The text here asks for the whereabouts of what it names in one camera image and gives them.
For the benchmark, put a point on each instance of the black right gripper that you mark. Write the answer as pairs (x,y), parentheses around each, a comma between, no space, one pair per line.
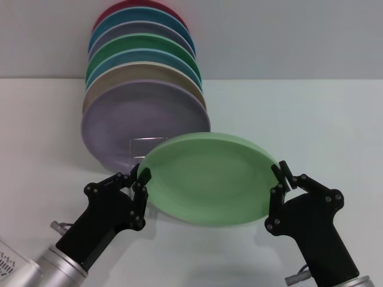
(314,230)

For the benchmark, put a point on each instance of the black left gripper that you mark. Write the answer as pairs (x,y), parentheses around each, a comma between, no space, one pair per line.
(101,218)

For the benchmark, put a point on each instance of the light green plate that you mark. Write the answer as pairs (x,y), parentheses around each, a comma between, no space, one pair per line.
(209,179)

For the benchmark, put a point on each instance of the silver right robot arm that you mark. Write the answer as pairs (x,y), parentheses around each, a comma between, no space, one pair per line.
(357,282)

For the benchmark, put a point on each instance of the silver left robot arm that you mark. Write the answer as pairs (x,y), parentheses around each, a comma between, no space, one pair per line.
(54,266)

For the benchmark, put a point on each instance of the lilac plate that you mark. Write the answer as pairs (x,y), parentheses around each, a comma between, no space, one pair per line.
(143,119)

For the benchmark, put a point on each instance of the beige plate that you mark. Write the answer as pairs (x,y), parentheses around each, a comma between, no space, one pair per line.
(140,73)

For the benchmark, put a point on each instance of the light blue plate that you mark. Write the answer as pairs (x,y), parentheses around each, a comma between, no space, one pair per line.
(140,56)

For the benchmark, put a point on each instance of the dark green plate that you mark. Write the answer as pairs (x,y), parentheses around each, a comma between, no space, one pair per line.
(140,42)

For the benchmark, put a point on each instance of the grey plate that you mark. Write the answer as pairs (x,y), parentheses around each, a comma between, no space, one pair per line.
(140,28)

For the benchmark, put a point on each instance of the teal blue plate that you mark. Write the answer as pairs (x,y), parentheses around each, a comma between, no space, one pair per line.
(137,15)

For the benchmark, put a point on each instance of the maroon red plate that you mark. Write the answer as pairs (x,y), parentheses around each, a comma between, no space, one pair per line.
(131,3)

